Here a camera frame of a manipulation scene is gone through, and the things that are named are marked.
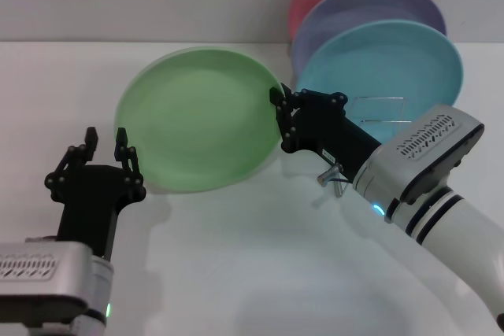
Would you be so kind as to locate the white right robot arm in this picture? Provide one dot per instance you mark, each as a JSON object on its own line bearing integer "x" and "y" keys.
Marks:
{"x": 453, "y": 222}

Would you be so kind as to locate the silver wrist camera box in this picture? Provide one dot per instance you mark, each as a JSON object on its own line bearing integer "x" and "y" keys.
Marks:
{"x": 43, "y": 273}
{"x": 437, "y": 143}

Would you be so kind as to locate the purple plastic plate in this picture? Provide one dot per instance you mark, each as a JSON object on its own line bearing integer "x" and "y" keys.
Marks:
{"x": 354, "y": 9}

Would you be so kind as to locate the green plastic plate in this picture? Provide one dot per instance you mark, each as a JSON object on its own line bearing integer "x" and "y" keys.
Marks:
{"x": 197, "y": 119}

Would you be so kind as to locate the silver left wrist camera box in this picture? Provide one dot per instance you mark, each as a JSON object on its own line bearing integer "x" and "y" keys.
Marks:
{"x": 43, "y": 273}

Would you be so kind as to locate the light blue plastic plate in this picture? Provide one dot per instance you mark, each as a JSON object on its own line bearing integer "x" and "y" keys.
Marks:
{"x": 378, "y": 60}

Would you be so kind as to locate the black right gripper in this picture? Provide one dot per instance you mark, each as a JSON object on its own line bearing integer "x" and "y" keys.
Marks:
{"x": 327, "y": 127}

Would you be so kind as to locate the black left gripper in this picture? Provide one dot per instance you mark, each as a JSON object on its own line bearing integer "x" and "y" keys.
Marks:
{"x": 90, "y": 202}

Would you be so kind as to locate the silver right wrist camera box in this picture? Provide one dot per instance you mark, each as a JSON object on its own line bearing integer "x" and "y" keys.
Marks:
{"x": 437, "y": 143}

